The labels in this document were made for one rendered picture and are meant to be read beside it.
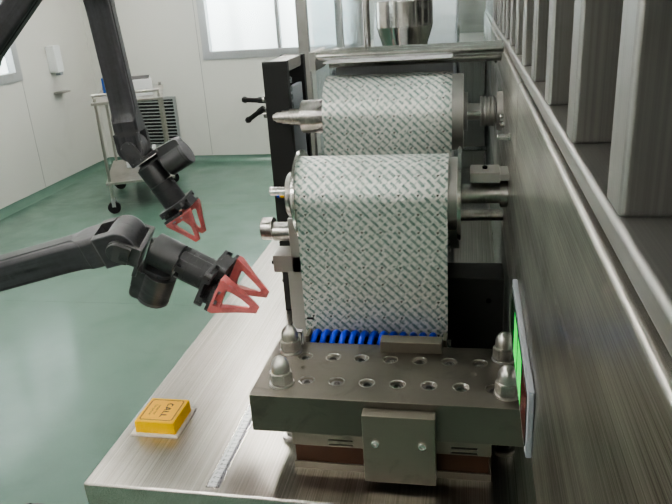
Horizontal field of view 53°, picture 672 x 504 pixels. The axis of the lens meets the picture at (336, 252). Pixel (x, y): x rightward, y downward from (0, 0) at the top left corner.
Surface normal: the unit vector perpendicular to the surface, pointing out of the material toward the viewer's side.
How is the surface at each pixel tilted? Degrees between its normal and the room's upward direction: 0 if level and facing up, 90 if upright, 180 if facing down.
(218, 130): 90
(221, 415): 0
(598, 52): 90
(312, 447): 90
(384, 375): 0
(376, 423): 90
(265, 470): 0
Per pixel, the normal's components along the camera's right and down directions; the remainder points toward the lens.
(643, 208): -0.18, 0.36
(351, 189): -0.19, -0.07
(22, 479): -0.06, -0.93
